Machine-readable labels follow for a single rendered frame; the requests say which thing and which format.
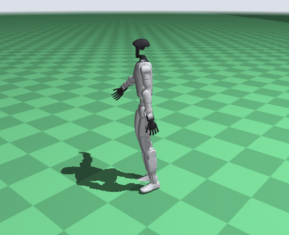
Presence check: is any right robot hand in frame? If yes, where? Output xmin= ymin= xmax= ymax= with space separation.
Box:
xmin=112 ymin=87 xmax=127 ymax=100

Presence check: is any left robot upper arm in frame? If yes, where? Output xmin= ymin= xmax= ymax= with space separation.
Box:
xmin=140 ymin=64 xmax=152 ymax=96

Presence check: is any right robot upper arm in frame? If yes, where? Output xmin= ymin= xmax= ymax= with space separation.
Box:
xmin=128 ymin=75 xmax=135 ymax=83

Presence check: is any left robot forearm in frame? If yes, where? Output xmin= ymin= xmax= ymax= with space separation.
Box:
xmin=143 ymin=91 xmax=154 ymax=120

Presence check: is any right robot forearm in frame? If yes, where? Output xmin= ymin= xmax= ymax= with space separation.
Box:
xmin=121 ymin=80 xmax=135 ymax=90

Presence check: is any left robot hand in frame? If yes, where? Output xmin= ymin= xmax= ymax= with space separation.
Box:
xmin=146 ymin=115 xmax=159 ymax=136

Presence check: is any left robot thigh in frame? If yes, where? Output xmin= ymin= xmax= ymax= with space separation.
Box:
xmin=138 ymin=112 xmax=155 ymax=158

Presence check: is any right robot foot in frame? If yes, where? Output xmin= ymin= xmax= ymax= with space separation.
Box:
xmin=137 ymin=174 xmax=158 ymax=182

